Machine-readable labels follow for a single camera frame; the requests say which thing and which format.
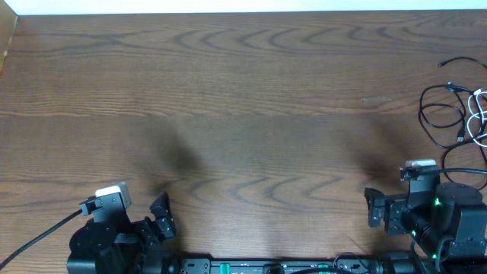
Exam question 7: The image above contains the white usb cable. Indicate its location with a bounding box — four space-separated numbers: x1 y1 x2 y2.
466 88 487 148

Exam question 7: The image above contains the wooden side panel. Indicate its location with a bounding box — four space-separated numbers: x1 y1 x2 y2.
0 0 18 69

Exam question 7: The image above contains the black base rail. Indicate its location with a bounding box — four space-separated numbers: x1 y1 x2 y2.
180 255 374 274

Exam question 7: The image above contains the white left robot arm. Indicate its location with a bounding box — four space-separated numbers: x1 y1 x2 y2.
66 192 180 274

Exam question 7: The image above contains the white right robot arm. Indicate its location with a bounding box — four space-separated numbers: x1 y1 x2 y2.
364 177 486 274

